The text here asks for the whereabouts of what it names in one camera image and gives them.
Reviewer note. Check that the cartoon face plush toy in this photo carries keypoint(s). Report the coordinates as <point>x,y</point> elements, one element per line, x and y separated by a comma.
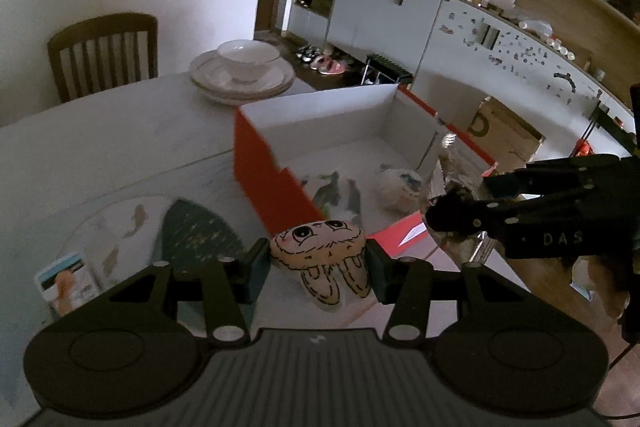
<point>320,247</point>

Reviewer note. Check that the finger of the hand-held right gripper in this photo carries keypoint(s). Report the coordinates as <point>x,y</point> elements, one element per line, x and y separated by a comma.
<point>550,174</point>
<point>465,214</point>

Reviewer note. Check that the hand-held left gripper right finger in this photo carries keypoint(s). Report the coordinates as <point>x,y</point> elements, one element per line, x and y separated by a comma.
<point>380,278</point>

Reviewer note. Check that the brown wooden chair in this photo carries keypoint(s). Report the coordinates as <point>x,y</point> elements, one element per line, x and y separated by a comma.
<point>100,52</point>

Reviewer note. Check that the crumpled foil wrapper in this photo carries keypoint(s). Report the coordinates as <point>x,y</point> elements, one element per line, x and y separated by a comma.
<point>452,172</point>

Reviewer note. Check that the white porcelain bowl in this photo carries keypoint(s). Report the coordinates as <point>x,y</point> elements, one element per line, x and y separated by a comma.
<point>247,57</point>

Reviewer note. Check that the dark green leaf-shaped mat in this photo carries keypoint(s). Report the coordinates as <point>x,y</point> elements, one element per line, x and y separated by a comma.
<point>195,227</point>

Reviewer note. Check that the white desktop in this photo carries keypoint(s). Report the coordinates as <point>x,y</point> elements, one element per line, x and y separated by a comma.
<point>125,142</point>

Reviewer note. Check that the fish print plastic bag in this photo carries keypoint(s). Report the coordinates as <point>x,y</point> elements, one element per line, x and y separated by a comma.
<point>330,194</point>

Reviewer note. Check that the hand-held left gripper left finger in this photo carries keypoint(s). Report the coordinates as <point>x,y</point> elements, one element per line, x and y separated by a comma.
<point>257,268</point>

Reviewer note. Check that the brown cardboard box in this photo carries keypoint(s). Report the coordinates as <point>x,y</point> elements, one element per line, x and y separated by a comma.
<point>505,137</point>

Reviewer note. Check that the small picture card packet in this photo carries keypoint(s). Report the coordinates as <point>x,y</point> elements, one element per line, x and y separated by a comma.
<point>67,284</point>

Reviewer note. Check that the dark shoes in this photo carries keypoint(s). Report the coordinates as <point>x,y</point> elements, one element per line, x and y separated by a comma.
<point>306,53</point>

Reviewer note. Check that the red box with white inside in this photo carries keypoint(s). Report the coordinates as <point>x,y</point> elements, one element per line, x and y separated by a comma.
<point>265,177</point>

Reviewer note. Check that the white cabinet with stickers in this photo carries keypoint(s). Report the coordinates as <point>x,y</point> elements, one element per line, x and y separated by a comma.
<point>500,67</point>

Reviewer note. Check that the fish print glass plate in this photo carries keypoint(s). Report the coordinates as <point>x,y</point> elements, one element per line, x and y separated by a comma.
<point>110,227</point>

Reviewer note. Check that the pink sandals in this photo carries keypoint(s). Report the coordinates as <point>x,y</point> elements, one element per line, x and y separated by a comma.
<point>330,65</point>

